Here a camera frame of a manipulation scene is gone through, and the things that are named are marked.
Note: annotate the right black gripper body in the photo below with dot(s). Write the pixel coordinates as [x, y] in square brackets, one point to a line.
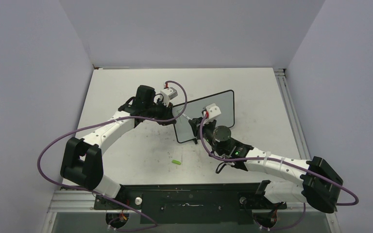
[208, 129]

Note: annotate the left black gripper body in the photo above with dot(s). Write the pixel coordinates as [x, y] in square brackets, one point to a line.
[159, 110]

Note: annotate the black framed small whiteboard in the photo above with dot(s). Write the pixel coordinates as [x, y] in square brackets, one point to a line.
[225, 100]

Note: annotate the green marker cap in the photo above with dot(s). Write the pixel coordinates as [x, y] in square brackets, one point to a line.
[176, 162]

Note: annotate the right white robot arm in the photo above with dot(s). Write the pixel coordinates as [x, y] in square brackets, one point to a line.
[312, 181]

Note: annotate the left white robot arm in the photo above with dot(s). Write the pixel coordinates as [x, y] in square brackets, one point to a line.
[82, 162]

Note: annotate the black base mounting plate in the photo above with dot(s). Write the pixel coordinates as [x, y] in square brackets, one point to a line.
[199, 203]

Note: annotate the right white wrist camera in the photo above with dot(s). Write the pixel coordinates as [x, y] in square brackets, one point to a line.
[211, 112]

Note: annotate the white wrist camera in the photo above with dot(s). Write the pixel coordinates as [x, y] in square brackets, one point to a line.
[211, 112]
[168, 93]

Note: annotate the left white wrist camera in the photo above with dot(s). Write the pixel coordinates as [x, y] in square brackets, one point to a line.
[168, 93]

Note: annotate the aluminium rail right side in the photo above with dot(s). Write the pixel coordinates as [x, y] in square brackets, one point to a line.
[292, 114]

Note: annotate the aluminium front frame rail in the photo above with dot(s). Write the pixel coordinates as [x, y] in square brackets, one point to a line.
[71, 201]

